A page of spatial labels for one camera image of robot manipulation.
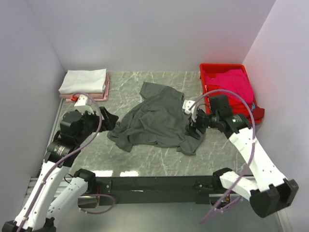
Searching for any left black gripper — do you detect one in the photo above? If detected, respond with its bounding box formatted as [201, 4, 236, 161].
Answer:
[77, 105, 118, 143]

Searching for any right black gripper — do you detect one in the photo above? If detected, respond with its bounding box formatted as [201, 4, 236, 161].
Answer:
[184, 108, 219, 140]

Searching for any dark grey t-shirt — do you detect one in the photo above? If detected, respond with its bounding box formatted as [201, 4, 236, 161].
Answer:
[107, 82, 204, 156]

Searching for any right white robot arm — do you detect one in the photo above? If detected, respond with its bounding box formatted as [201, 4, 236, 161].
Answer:
[183, 95, 299, 220]

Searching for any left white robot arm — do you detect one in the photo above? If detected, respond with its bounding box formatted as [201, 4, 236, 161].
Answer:
[2, 107, 119, 232]

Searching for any folded pink t-shirt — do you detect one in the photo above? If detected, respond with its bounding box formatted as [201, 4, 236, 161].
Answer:
[60, 73, 110, 102]

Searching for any folded white t-shirt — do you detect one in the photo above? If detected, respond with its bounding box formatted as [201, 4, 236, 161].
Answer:
[58, 69, 107, 94]

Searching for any red t-shirt in bin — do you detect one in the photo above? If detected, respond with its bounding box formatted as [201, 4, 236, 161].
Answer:
[203, 71, 265, 122]

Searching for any magenta t-shirt in bin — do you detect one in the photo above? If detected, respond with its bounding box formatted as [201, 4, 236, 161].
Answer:
[205, 70, 254, 104]

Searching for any red plastic bin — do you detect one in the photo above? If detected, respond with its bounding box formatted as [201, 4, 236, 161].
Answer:
[200, 63, 265, 124]

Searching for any black base crossbar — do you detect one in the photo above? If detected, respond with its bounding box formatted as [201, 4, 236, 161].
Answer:
[86, 175, 225, 204]

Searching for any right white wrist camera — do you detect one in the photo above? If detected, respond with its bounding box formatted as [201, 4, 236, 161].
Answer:
[182, 100, 197, 115]

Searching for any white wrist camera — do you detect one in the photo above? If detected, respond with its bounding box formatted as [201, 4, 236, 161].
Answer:
[182, 100, 197, 115]
[70, 94, 94, 115]

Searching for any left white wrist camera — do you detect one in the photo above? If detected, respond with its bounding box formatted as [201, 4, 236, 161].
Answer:
[70, 94, 94, 115]

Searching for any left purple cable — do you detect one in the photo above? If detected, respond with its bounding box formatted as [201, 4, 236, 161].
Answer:
[16, 93, 118, 232]

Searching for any aluminium frame rail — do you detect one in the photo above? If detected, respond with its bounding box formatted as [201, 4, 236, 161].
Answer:
[13, 99, 292, 232]

